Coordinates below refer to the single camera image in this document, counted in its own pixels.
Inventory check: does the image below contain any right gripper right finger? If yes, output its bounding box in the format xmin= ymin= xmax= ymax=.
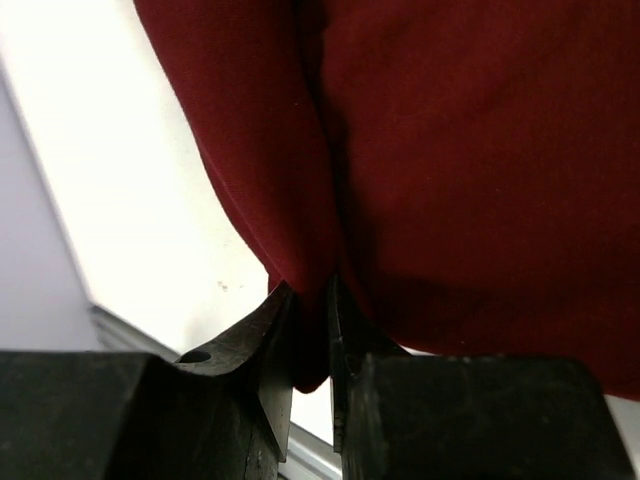
xmin=326 ymin=276 xmax=409 ymax=454

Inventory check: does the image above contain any aluminium front rail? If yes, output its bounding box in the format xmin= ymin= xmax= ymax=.
xmin=90 ymin=306 xmax=342 ymax=479

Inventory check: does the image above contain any dark red t-shirt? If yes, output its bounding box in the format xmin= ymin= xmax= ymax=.
xmin=135 ymin=1 xmax=639 ymax=399

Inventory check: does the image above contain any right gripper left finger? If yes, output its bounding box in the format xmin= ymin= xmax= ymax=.
xmin=176 ymin=282 xmax=295 ymax=462

